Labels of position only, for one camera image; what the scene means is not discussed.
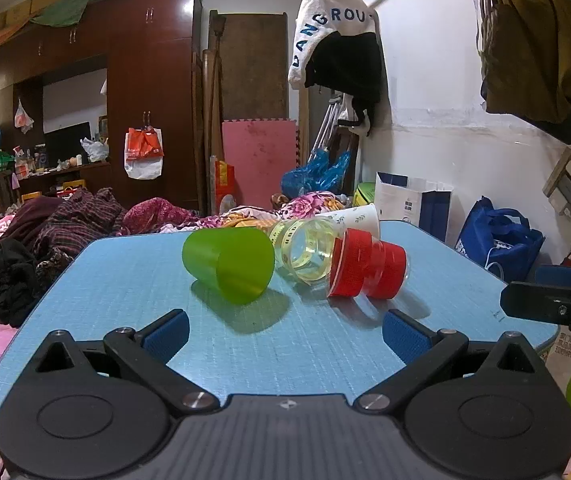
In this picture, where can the blue plastic bag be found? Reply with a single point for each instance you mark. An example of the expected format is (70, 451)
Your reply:
(315, 172)

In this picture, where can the wall socket with charger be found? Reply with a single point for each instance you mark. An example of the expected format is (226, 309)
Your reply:
(568, 185)

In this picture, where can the plaid cloth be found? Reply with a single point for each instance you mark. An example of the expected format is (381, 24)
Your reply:
(80, 220)

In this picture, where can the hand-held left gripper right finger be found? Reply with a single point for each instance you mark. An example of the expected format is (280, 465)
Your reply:
(406, 336)

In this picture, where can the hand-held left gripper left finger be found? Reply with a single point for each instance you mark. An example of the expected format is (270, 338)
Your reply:
(166, 336)

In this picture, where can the black hanging garment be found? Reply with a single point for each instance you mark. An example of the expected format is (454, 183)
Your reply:
(350, 70)

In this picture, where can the clear cup with red band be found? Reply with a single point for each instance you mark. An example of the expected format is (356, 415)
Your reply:
(365, 266)

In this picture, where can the brown wooden board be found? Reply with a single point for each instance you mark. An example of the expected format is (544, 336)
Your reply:
(250, 60)

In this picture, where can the clear yellow plastic cup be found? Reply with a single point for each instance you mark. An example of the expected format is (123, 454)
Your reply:
(310, 251)

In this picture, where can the dark wooden wardrobe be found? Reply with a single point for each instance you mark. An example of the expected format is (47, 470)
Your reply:
(165, 60)

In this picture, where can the white and orange plastic bag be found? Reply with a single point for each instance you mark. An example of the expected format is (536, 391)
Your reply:
(143, 155)

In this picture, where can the white leaf-print paper cup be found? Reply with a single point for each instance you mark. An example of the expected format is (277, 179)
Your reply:
(360, 217)

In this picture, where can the olive hanging jacket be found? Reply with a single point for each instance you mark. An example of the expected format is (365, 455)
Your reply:
(530, 60)

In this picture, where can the maroon cloth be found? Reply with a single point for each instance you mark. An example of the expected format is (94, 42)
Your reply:
(35, 215)

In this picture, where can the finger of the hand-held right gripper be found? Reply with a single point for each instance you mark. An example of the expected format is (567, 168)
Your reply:
(540, 302)

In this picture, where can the blue tote bag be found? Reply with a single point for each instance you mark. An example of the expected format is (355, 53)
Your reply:
(495, 240)

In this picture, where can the green cloth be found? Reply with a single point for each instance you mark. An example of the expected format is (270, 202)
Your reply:
(75, 5)

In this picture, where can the black cloth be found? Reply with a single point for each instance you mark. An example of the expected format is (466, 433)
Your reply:
(0, 280)

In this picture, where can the black television screen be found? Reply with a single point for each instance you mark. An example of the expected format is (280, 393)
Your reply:
(65, 142)

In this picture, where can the small white plastic bag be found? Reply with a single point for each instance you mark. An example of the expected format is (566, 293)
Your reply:
(22, 119)

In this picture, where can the pink foam mat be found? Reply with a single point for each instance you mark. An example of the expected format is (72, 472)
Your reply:
(260, 160)

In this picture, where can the green plastic cup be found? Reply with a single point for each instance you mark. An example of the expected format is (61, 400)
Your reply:
(218, 262)

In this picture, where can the white hooded sweatshirt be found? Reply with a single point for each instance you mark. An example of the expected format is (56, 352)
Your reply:
(315, 15)

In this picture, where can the metal crutch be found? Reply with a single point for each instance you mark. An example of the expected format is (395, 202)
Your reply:
(326, 125)

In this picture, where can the orange and yellow packet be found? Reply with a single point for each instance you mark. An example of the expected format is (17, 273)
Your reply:
(224, 185)

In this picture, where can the white and blue paper bag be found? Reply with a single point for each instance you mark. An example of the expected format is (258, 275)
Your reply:
(400, 202)

